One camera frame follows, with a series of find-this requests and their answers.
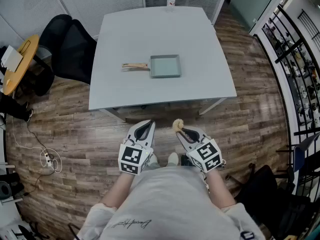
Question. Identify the person's left forearm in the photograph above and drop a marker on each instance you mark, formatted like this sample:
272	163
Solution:
117	189

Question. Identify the person's left shoe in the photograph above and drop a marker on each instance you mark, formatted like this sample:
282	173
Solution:
153	161

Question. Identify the person's grey t-shirt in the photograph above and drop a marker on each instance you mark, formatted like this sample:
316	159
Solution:
170	204

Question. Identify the yellow sponge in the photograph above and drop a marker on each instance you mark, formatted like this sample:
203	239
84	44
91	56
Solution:
178	125

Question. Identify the black waist battery pack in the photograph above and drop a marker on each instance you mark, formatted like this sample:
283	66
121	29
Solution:
186	160

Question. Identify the white box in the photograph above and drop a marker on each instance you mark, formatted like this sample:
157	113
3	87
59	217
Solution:
11	59

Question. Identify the clear plastic water bottle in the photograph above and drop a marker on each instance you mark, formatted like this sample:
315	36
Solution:
171	2

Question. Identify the blue folding chair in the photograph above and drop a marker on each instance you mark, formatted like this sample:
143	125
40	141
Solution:
305	149

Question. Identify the black round speaker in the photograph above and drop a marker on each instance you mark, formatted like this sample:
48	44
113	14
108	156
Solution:
5	191

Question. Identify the person's right forearm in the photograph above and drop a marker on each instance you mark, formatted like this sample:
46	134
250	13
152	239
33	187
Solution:
220	189

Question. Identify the yellow round side table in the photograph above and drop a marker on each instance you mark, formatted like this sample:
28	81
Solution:
23	64

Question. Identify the person's shoe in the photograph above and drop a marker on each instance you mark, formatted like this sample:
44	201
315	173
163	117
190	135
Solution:
173	159
153	161
29	112

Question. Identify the person's right shoe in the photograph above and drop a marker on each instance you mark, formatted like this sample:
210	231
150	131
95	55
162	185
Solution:
173	159

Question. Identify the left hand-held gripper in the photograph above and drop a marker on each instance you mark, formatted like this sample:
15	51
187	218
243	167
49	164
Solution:
130	156

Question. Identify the black office chair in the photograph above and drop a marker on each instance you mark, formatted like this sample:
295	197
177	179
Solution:
72	51

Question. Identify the black metal display rack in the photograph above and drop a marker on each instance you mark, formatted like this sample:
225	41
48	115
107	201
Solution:
295	84

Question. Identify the black swivel chair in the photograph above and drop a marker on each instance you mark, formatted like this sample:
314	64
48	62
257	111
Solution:
270	196

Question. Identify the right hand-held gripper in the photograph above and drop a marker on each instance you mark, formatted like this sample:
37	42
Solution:
206	156

